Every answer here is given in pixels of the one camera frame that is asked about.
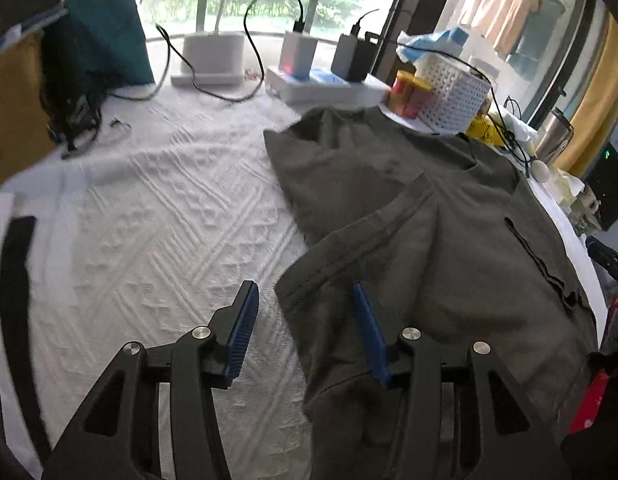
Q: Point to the red jar yellow lid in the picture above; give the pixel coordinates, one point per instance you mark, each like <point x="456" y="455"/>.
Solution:
<point x="420" y="102"/>
<point x="401" y="91"/>

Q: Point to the white perforated basket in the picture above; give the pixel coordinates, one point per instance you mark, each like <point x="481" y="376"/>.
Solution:
<point x="456" y="92"/>

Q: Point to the white textured tablecloth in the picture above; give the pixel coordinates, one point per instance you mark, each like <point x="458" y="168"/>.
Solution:
<point x="139" y="235"/>

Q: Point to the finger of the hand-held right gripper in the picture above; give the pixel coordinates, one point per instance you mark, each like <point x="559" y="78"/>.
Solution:
<point x="609" y="260"/>

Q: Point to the blue and white cloth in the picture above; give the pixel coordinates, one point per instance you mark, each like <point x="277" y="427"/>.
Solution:
<point x="436" y="40"/>

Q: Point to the red fabric item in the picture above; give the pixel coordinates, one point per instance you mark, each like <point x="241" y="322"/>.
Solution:
<point x="591" y="402"/>

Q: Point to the white desk lamp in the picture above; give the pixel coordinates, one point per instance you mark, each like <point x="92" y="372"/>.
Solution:
<point x="209" y="57"/>

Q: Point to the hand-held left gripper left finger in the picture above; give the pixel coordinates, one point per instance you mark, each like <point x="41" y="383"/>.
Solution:
<point x="241" y="332"/>

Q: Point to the cardboard box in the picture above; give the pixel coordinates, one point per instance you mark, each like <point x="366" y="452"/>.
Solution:
<point x="14" y="110"/>

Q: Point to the yellow curtain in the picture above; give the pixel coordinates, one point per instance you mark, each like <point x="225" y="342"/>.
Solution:
<point x="599" y="110"/>

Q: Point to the white egg-shaped item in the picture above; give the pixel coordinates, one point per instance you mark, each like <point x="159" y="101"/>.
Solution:
<point x="540" y="170"/>

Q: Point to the hanging peach shirt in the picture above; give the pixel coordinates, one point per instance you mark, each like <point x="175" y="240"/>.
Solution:
<point x="504" y="5"/>

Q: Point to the steel tumbler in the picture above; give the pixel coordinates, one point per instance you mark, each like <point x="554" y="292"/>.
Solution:
<point x="554" y="135"/>

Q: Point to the blue packet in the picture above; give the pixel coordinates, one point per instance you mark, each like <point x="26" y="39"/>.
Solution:
<point x="326" y="76"/>

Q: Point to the olive green t-shirt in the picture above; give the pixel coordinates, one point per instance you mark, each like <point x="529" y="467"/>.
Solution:
<point x="439" y="260"/>

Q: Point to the black charger block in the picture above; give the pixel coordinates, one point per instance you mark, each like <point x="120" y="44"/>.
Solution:
<point x="351" y="57"/>

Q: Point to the teal curtain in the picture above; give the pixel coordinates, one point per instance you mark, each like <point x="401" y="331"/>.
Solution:
<point x="109" y="20"/>

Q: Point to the white charger block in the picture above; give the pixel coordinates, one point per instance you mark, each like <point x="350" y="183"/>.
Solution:
<point x="299" y="52"/>

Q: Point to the yellow packet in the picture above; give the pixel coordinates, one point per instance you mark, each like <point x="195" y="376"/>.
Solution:
<point x="481" y="129"/>

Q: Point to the hanging teal shirt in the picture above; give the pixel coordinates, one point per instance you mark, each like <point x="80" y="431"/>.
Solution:
<point x="541" y="40"/>

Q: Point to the dark screen device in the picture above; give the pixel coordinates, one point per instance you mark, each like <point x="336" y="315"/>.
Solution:
<point x="611" y="190"/>

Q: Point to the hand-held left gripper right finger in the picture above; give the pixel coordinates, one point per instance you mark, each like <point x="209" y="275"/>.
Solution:
<point x="371" y="335"/>

